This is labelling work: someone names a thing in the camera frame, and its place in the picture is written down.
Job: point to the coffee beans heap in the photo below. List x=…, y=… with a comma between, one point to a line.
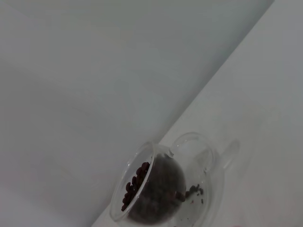
x=161, y=189

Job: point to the clear glass saucer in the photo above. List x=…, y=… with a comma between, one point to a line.
x=213, y=196

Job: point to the clear glass cup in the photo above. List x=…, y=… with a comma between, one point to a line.
x=154, y=151

